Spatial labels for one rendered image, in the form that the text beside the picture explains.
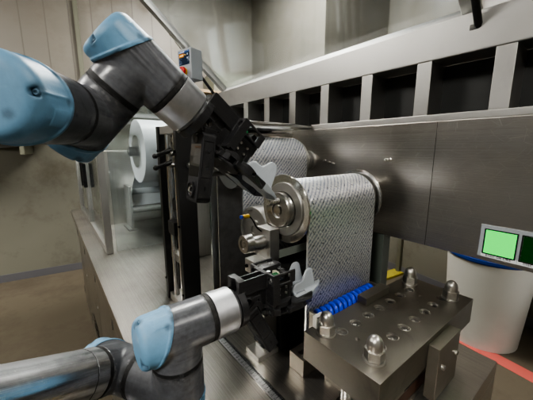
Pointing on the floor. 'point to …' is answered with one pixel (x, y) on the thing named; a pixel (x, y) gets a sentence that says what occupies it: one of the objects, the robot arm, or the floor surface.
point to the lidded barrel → (492, 301)
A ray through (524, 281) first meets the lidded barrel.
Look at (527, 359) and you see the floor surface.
